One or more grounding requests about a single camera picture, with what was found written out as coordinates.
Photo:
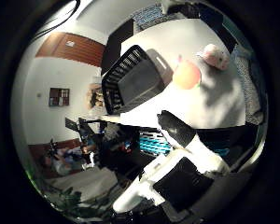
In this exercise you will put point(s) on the green potted plant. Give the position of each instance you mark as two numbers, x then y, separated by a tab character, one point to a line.
74	200

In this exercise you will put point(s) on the seated person in background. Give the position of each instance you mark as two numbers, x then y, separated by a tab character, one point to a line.
62	160

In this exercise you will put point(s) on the dark framed wall shelf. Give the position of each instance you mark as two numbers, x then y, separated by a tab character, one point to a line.
59	97

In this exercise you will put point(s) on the cyan and black crate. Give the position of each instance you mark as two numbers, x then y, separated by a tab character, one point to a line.
153	143

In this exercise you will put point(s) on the orange peach toy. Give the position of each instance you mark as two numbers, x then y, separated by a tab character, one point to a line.
186	75

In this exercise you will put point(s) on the black computer monitor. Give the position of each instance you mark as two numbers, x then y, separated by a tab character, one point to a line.
72	124

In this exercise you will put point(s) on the grey fabric cover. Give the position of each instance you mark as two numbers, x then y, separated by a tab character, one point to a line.
249	87

